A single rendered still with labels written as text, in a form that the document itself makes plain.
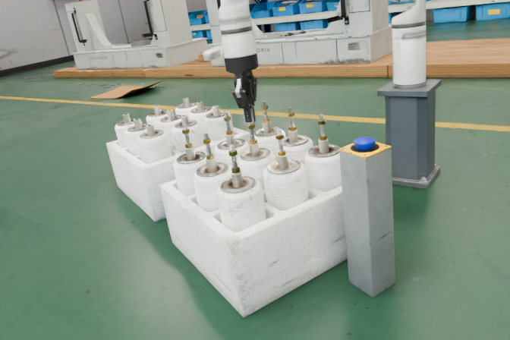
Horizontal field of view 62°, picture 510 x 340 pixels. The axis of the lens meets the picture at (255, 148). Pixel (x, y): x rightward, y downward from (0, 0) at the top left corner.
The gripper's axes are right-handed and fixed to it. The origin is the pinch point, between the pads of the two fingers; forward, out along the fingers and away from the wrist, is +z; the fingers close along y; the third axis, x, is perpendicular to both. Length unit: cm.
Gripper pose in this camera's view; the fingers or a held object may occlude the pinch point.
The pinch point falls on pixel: (249, 114)
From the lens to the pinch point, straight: 100.4
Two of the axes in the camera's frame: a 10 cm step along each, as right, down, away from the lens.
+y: 2.5, -3.6, 9.0
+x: -9.6, 0.4, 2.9
